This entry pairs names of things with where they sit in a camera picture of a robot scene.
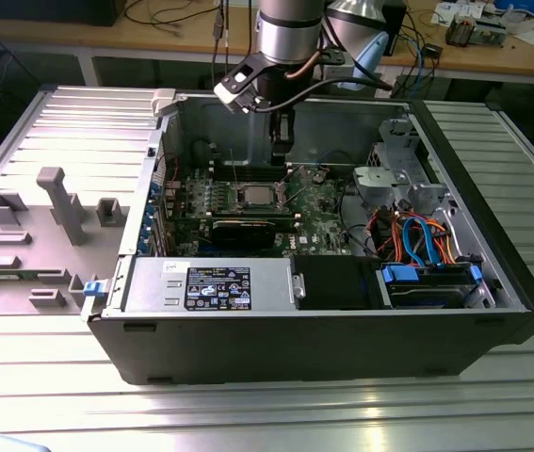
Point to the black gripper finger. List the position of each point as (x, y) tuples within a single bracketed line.
[(283, 136)]

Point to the metal locking lever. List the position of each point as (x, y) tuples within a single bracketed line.
[(300, 194), (233, 169)]

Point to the silver CPU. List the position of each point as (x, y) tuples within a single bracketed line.
[(258, 195)]

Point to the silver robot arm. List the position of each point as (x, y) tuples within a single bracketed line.
[(287, 33)]

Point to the black RAM slot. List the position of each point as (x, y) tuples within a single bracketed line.
[(252, 213), (247, 166), (252, 217), (247, 170), (247, 174)]

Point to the green motherboard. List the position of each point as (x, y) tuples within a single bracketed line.
[(316, 226)]

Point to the graphics card with black shroud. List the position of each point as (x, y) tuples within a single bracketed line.
[(243, 233)]

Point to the grey metal drive cage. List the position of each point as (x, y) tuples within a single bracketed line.
[(379, 181)]

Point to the grey plastic case latch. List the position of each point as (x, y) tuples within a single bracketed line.
[(163, 101)]

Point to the black upright box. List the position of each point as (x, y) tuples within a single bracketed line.
[(398, 23)]

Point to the blue card retainer clip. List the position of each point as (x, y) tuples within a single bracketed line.
[(151, 211), (143, 246), (155, 190), (147, 231)]

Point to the black plastic shroud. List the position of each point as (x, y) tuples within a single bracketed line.
[(332, 282)]

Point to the small black adapter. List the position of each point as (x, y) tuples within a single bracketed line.
[(433, 50)]

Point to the black rating label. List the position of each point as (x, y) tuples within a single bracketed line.
[(219, 288)]

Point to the blue disk carrier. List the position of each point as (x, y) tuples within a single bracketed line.
[(398, 274)]

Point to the copper heat sink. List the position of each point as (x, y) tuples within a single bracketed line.
[(459, 33)]

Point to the grey power supply unit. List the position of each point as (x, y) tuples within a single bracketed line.
[(153, 287)]

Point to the black PC case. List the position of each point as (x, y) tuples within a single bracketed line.
[(295, 348)]

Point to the hard disk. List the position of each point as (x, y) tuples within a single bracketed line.
[(426, 294)]

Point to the grey electronic device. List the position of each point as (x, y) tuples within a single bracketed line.
[(488, 33)]

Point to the wooden workbench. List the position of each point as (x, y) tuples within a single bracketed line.
[(59, 37)]

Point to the black computer tower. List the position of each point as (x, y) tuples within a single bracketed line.
[(50, 11)]

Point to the blue plastic case latch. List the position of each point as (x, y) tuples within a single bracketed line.
[(94, 289)]

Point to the blue cardboard box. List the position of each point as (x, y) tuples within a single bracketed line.
[(530, 5)]

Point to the grey parts rack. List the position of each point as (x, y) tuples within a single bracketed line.
[(36, 263)]

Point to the green RAM stick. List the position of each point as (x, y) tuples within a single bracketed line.
[(5, 277)]

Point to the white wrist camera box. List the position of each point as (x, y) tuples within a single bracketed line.
[(236, 92)]

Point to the silver metal bracket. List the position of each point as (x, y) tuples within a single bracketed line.
[(298, 285)]

